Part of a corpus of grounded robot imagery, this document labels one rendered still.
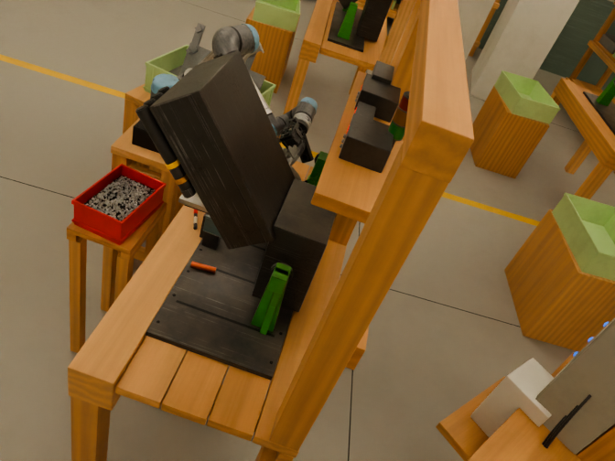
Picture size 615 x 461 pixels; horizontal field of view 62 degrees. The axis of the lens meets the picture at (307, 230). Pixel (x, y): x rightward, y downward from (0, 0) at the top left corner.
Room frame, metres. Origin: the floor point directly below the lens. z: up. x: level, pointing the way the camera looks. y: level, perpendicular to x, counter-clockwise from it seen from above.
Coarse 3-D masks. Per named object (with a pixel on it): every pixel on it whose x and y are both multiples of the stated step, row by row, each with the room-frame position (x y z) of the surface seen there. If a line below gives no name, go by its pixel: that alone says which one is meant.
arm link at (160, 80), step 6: (156, 78) 2.03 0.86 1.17; (162, 78) 2.05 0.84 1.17; (168, 78) 2.06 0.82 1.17; (174, 78) 2.08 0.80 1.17; (156, 84) 2.00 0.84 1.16; (162, 84) 2.00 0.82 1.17; (168, 84) 2.02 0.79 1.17; (174, 84) 2.03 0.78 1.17; (156, 90) 1.99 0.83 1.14; (150, 96) 2.01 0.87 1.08
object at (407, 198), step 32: (416, 0) 2.19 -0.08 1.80; (384, 192) 0.81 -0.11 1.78; (416, 192) 0.78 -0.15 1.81; (352, 224) 1.75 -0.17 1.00; (384, 224) 0.78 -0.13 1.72; (416, 224) 0.79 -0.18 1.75; (352, 256) 0.83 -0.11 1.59; (384, 256) 0.78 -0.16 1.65; (352, 288) 0.78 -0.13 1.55; (384, 288) 0.79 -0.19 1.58; (320, 320) 0.86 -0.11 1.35; (352, 320) 0.78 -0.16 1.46; (320, 352) 0.78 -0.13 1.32; (352, 352) 0.79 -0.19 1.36; (320, 384) 0.78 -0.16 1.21; (288, 416) 0.78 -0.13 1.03
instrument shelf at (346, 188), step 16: (352, 96) 1.72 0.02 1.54; (352, 112) 1.60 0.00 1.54; (336, 144) 1.35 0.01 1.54; (400, 144) 1.50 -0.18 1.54; (336, 160) 1.26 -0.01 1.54; (320, 176) 1.16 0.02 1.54; (336, 176) 1.19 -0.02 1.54; (352, 176) 1.22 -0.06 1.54; (368, 176) 1.24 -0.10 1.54; (384, 176) 1.28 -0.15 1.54; (320, 192) 1.08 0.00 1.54; (336, 192) 1.11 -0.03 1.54; (352, 192) 1.14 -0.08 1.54; (368, 192) 1.16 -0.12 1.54; (336, 208) 1.08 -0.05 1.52; (352, 208) 1.08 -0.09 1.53; (368, 208) 1.09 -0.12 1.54
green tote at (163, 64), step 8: (176, 48) 2.84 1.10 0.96; (184, 48) 2.91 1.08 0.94; (160, 56) 2.68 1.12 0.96; (168, 56) 2.75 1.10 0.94; (176, 56) 2.83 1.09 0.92; (184, 56) 2.92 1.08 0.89; (152, 64) 2.55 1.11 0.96; (160, 64) 2.67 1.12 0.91; (168, 64) 2.76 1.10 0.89; (176, 64) 2.84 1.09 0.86; (152, 72) 2.54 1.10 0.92; (160, 72) 2.53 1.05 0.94; (168, 72) 2.53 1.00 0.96; (152, 80) 2.54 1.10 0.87; (264, 80) 2.86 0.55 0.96; (144, 88) 2.54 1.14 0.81; (264, 88) 2.86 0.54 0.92; (272, 88) 2.80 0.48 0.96; (264, 96) 2.73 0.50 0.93
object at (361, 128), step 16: (368, 80) 1.71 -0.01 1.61; (368, 96) 1.62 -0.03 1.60; (384, 96) 1.63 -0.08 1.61; (384, 112) 1.62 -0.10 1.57; (352, 128) 1.33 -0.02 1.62; (368, 128) 1.37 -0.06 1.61; (384, 128) 1.41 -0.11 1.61; (352, 144) 1.28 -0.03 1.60; (368, 144) 1.28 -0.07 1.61; (384, 144) 1.31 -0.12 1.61; (352, 160) 1.28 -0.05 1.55; (368, 160) 1.28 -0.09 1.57; (384, 160) 1.28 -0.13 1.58
